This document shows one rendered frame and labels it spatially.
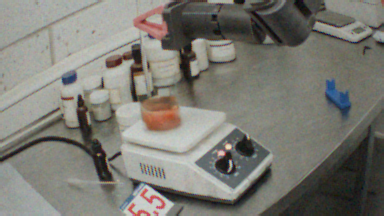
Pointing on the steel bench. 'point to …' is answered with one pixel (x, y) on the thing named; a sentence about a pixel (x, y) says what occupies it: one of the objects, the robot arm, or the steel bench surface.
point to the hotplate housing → (186, 169)
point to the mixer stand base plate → (21, 196)
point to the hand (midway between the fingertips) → (139, 21)
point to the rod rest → (337, 95)
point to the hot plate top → (190, 135)
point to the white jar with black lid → (220, 50)
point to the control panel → (233, 159)
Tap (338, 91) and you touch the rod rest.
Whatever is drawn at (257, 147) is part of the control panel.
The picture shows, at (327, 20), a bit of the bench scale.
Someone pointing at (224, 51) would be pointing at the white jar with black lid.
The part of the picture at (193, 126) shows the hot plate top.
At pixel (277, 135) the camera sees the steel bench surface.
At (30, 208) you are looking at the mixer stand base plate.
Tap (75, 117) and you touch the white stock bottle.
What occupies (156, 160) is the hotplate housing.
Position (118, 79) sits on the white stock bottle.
